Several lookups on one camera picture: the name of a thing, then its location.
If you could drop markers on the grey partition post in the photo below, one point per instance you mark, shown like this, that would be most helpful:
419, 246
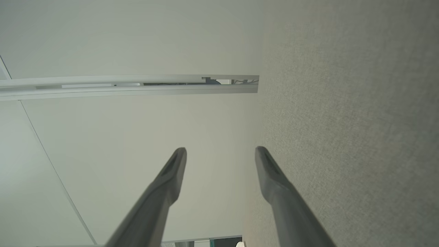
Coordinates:
103, 91

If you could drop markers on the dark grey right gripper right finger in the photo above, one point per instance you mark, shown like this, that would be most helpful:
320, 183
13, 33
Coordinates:
291, 212

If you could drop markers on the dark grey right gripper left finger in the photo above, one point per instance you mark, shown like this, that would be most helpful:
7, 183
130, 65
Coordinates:
154, 206

